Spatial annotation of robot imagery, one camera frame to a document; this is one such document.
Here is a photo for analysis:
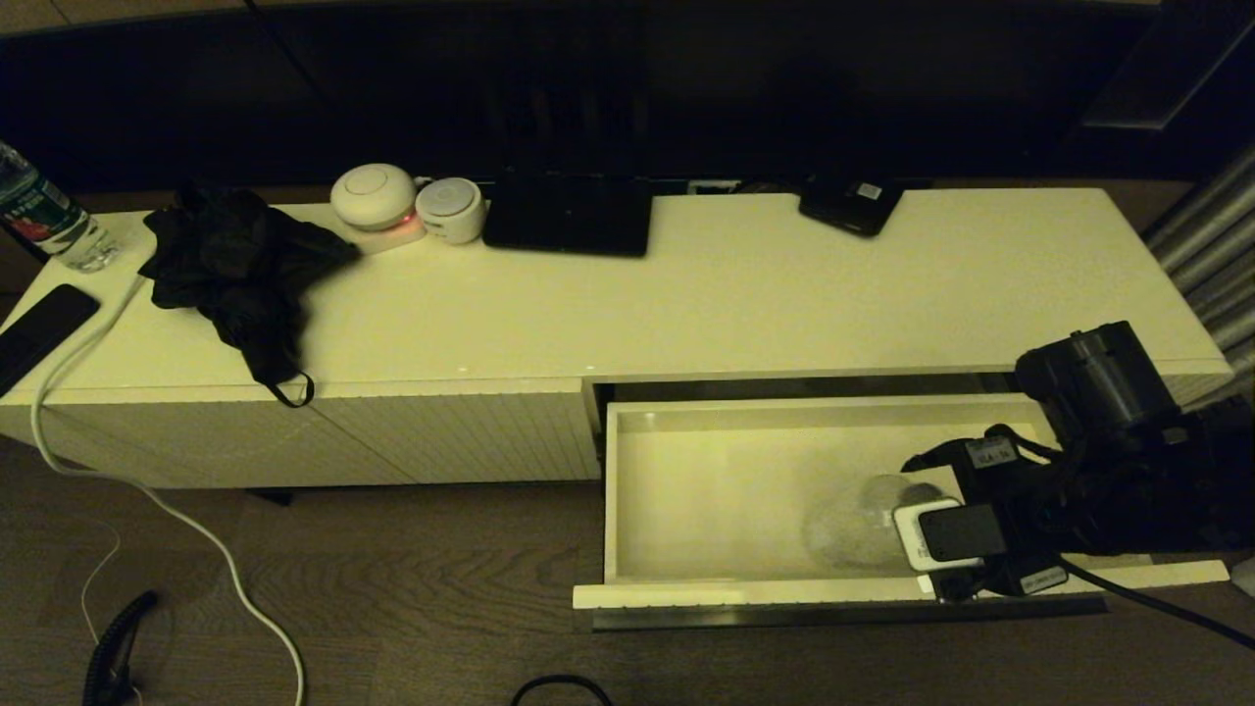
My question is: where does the white round dome device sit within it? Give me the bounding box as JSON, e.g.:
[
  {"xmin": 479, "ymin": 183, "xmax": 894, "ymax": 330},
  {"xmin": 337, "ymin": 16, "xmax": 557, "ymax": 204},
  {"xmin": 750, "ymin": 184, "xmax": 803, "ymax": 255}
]
[{"xmin": 330, "ymin": 163, "xmax": 419, "ymax": 232}]

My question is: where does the black crumpled cloth bag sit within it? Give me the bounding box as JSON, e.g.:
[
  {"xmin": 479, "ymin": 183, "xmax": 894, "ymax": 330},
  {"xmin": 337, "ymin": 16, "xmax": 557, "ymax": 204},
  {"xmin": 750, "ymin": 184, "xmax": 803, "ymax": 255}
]
[{"xmin": 142, "ymin": 181, "xmax": 362, "ymax": 408}]

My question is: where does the thin white cable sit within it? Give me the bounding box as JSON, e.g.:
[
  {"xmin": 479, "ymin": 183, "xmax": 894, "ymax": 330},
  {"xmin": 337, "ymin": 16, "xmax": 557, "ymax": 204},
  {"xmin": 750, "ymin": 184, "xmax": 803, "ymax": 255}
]
[{"xmin": 59, "ymin": 508, "xmax": 143, "ymax": 706}]

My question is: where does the flat white base with red light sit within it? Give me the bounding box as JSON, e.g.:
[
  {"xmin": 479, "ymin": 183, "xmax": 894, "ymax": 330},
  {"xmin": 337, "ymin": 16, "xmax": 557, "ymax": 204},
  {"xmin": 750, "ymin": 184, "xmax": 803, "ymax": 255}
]
[{"xmin": 338, "ymin": 213, "xmax": 429, "ymax": 257}]

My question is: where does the small black device with label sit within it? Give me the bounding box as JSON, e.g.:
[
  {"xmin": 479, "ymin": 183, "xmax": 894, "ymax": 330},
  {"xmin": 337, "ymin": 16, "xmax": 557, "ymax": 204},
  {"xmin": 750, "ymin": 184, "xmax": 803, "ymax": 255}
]
[{"xmin": 797, "ymin": 177, "xmax": 903, "ymax": 238}]

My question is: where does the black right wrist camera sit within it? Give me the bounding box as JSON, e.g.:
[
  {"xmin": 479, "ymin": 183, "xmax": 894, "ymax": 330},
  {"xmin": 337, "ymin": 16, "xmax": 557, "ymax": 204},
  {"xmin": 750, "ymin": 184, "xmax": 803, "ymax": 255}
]
[{"xmin": 1015, "ymin": 322, "xmax": 1178, "ymax": 447}]

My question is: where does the clear bottle with grey cap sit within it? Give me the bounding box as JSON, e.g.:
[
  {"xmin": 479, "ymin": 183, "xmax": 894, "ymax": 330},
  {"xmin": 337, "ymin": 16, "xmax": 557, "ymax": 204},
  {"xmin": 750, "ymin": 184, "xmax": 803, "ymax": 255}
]
[{"xmin": 802, "ymin": 474, "xmax": 947, "ymax": 570}]

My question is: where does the dark framed wall panel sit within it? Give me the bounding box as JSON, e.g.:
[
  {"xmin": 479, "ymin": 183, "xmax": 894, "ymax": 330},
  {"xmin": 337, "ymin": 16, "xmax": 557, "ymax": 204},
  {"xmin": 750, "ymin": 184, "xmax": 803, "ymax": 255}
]
[{"xmin": 1064, "ymin": 0, "xmax": 1255, "ymax": 133}]

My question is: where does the black smartphone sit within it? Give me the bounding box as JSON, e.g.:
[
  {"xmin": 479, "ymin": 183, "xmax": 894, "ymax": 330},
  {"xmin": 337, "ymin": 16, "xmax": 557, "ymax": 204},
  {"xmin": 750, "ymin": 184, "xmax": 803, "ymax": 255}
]
[{"xmin": 0, "ymin": 283, "xmax": 103, "ymax": 399}]

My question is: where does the grey curtain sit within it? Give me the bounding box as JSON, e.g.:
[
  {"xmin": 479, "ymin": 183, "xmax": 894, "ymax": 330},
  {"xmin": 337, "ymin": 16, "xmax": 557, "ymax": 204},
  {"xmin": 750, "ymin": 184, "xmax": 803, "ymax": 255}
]
[{"xmin": 1142, "ymin": 137, "xmax": 1255, "ymax": 599}]

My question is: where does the white low cabinet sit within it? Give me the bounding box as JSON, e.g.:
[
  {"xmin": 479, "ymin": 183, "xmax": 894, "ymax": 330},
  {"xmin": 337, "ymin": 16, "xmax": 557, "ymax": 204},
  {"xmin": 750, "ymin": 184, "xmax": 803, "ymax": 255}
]
[{"xmin": 0, "ymin": 186, "xmax": 1234, "ymax": 489}]

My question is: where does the water bottle with green label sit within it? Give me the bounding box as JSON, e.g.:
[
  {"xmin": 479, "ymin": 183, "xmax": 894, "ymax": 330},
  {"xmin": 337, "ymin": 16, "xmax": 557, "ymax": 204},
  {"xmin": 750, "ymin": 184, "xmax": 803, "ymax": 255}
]
[{"xmin": 0, "ymin": 139, "xmax": 125, "ymax": 274}]

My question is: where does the white drawer with black handle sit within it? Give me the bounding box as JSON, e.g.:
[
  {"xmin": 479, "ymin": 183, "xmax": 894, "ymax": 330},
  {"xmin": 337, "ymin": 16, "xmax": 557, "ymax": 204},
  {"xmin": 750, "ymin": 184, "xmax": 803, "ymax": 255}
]
[{"xmin": 573, "ymin": 395, "xmax": 1231, "ymax": 629}]

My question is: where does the black flat box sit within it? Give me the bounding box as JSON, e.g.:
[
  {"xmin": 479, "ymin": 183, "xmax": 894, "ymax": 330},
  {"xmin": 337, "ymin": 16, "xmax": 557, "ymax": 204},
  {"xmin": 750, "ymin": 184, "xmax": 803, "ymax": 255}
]
[{"xmin": 482, "ymin": 175, "xmax": 654, "ymax": 259}]

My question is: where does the black cable loop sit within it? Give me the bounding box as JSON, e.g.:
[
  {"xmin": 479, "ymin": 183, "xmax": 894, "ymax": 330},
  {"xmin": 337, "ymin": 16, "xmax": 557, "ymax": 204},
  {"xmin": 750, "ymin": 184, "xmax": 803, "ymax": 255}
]
[{"xmin": 510, "ymin": 675, "xmax": 614, "ymax": 706}]

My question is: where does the thick white cable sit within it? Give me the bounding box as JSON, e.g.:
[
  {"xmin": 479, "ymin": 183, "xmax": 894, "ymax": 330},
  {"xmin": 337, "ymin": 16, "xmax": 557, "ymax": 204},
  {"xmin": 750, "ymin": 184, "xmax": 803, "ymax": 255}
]
[{"xmin": 31, "ymin": 275, "xmax": 307, "ymax": 706}]

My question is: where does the small white cylinder speaker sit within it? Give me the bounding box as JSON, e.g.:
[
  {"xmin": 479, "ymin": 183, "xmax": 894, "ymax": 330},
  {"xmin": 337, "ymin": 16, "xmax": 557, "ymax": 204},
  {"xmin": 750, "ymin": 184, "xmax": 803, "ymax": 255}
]
[{"xmin": 415, "ymin": 176, "xmax": 487, "ymax": 245}]

